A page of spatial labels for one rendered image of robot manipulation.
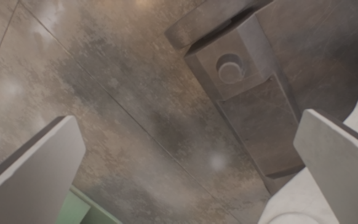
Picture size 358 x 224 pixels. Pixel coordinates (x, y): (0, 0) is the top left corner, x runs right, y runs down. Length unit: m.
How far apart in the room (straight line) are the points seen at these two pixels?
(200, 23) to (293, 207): 0.29
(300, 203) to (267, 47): 0.26
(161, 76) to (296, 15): 0.40
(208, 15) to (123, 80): 0.41
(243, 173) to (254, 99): 0.46
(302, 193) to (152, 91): 0.53
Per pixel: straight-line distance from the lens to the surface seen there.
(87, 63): 0.73
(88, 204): 1.34
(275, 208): 0.23
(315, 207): 0.23
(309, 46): 0.42
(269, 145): 0.49
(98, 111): 0.80
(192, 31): 0.37
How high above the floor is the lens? 0.56
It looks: 56 degrees down
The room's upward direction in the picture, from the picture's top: 158 degrees counter-clockwise
